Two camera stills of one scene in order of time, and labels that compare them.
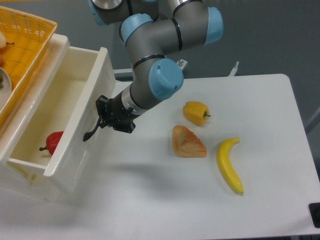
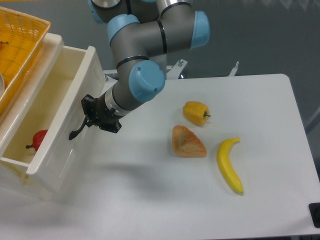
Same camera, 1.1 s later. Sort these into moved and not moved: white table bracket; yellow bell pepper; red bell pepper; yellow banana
Moved: red bell pepper
Not moved: yellow banana; yellow bell pepper; white table bracket
